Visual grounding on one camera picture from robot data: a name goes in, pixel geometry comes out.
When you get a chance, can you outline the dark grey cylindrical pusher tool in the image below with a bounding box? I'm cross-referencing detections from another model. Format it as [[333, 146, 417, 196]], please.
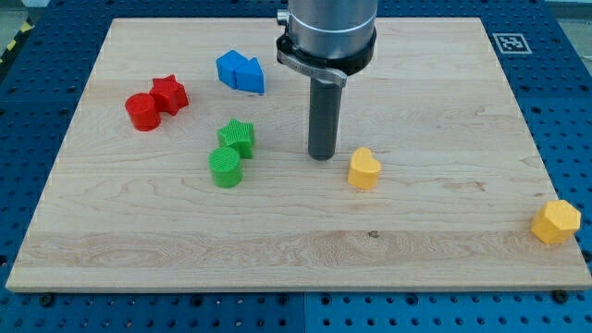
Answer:
[[308, 79, 342, 161]]

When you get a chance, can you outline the yellow heart block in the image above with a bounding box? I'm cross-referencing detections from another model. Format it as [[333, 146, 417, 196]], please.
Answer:
[[347, 147, 382, 190]]

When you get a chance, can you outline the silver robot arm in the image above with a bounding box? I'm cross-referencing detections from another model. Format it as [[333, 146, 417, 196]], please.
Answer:
[[276, 0, 378, 161]]

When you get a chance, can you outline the blue triangle block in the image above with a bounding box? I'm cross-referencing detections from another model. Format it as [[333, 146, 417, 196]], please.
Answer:
[[235, 57, 265, 94]]

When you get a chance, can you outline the green star block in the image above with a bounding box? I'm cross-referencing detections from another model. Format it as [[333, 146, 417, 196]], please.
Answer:
[[216, 118, 255, 159]]

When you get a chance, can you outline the blue cube block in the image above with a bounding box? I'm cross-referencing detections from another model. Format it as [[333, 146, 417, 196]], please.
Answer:
[[216, 50, 248, 89]]

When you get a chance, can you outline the green cylinder block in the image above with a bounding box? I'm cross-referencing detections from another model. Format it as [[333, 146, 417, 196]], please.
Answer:
[[208, 146, 242, 188]]

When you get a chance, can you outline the wooden board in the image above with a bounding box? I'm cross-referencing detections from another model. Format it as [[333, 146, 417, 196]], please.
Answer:
[[6, 18, 591, 293]]

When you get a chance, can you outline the red star block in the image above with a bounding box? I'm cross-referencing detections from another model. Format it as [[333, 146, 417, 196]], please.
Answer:
[[149, 74, 189, 116]]

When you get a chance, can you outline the red cylinder block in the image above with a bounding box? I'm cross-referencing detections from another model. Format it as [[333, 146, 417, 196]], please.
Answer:
[[125, 92, 161, 131]]

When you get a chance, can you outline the white fiducial marker tag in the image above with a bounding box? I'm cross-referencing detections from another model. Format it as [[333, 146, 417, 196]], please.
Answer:
[[493, 32, 532, 55]]

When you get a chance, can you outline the yellow hexagon block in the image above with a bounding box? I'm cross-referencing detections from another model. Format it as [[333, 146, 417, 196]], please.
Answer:
[[531, 200, 582, 244]]

